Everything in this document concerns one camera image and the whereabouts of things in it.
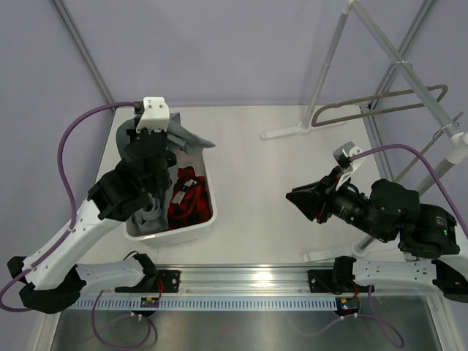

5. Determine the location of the red black plaid shirt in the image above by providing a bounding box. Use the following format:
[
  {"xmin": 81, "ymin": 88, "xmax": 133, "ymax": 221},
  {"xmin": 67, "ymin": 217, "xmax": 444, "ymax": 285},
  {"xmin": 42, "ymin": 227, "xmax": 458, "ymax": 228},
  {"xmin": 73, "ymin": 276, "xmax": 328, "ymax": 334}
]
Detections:
[{"xmin": 167, "ymin": 166, "xmax": 212, "ymax": 229}]

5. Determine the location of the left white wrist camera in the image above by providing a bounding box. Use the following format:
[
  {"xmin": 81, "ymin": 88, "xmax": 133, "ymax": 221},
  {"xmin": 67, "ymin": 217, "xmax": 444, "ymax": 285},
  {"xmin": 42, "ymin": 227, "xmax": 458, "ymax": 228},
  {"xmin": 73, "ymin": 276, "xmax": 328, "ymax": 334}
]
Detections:
[{"xmin": 136, "ymin": 97, "xmax": 170, "ymax": 133}]

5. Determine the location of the white plastic basket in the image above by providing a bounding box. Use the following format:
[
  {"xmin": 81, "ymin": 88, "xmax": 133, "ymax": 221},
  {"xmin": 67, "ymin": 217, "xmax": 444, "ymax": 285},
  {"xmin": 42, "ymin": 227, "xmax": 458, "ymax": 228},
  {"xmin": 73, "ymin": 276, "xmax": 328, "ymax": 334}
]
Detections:
[{"xmin": 123, "ymin": 148, "xmax": 217, "ymax": 247}]

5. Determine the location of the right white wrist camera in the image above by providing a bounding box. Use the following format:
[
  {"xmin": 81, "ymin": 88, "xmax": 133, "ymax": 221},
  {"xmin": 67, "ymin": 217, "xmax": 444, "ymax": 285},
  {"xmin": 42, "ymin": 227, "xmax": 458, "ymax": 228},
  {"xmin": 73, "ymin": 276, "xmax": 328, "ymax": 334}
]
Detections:
[{"xmin": 333, "ymin": 142, "xmax": 366, "ymax": 190}]

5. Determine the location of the metal clothes rack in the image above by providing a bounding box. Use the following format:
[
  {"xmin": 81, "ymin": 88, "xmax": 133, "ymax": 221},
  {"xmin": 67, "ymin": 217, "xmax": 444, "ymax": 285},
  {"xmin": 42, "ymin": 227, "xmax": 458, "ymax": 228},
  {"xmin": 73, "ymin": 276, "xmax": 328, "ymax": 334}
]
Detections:
[{"xmin": 260, "ymin": 1, "xmax": 467, "ymax": 262}]

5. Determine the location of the white slotted cable duct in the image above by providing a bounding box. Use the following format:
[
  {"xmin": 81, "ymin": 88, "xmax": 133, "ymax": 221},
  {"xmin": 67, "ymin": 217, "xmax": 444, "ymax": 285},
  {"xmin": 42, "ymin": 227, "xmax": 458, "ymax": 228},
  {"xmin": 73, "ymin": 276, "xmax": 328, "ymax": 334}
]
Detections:
[{"xmin": 71, "ymin": 295, "xmax": 337, "ymax": 312}]

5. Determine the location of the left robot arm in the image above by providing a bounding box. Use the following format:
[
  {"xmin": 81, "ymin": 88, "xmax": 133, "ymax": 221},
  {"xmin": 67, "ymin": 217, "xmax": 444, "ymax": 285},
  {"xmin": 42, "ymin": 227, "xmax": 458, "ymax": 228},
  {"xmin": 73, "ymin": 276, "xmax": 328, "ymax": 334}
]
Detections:
[{"xmin": 7, "ymin": 128, "xmax": 176, "ymax": 314}]

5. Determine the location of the hanger of grey shirt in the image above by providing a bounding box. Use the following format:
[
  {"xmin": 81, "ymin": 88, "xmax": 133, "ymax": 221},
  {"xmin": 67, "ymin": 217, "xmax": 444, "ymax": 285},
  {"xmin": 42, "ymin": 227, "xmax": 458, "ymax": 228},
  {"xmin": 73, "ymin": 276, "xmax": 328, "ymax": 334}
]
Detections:
[{"xmin": 310, "ymin": 61, "xmax": 449, "ymax": 128}]

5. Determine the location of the aluminium mounting rail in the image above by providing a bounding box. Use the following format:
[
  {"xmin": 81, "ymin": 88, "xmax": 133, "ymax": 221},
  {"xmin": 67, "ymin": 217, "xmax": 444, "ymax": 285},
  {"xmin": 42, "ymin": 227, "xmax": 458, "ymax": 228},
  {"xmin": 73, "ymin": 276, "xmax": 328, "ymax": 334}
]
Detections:
[{"xmin": 47, "ymin": 265, "xmax": 449, "ymax": 296}]

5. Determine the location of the hanger of plaid shirt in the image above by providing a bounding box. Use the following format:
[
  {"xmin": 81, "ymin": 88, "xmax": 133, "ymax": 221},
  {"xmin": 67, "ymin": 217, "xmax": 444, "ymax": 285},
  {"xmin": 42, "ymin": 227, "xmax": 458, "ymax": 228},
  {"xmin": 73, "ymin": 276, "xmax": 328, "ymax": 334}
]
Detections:
[{"xmin": 395, "ymin": 111, "xmax": 464, "ymax": 183}]

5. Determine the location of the grey shirt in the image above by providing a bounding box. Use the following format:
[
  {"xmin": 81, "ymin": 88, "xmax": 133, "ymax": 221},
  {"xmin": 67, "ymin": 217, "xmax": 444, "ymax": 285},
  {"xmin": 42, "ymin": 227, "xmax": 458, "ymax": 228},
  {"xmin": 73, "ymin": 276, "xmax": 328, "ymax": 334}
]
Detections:
[{"xmin": 116, "ymin": 113, "xmax": 216, "ymax": 235}]

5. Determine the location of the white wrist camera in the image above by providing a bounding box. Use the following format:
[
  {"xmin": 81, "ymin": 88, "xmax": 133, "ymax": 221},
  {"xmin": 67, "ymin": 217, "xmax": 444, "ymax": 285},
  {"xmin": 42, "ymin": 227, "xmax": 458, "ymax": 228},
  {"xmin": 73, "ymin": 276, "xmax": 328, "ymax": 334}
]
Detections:
[
  {"xmin": 136, "ymin": 97, "xmax": 170, "ymax": 133},
  {"xmin": 333, "ymin": 142, "xmax": 366, "ymax": 190}
]

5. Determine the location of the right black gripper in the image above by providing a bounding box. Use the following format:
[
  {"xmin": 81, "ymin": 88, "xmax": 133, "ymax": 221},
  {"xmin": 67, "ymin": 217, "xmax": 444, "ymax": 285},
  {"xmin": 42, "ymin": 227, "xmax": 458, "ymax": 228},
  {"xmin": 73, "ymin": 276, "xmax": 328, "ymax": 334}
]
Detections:
[{"xmin": 284, "ymin": 165, "xmax": 388, "ymax": 241}]

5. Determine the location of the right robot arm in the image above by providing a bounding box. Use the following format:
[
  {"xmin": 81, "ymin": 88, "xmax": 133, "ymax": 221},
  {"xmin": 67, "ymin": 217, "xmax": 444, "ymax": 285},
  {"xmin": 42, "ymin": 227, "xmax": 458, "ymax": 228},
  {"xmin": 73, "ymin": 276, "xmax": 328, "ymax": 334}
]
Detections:
[{"xmin": 285, "ymin": 167, "xmax": 467, "ymax": 303}]

